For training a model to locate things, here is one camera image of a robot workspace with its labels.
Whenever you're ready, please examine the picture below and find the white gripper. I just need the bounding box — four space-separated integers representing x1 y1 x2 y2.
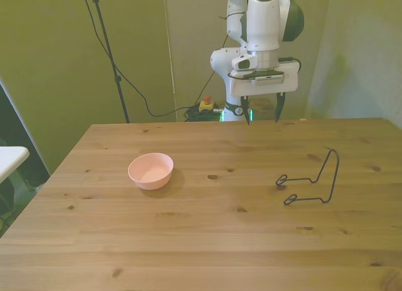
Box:
228 60 299 126

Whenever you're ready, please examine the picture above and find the pink plastic bowl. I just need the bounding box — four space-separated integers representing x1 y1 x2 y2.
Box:
127 152 175 190

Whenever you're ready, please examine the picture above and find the wooden box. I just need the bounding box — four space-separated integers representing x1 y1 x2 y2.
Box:
249 97 279 121

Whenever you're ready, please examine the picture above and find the yellow emergency stop button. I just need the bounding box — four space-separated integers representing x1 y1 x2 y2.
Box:
199 95 215 113

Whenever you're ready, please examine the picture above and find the black tripod pole stand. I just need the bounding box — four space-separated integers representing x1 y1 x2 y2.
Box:
89 0 131 124

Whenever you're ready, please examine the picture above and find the white side table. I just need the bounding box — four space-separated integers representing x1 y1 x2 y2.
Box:
0 146 31 185

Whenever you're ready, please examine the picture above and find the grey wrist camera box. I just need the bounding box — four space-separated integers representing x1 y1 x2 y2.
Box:
250 71 286 87

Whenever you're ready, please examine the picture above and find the thin black cable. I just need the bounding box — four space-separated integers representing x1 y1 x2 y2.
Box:
199 35 229 104

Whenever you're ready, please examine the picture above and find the green coiled cable bundle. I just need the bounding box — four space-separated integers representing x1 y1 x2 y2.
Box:
183 105 224 123

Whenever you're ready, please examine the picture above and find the black wire dish rack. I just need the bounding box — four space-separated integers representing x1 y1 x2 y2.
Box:
275 148 340 206

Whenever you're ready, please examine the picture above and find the black stand cable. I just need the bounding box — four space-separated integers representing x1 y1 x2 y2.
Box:
80 0 189 118

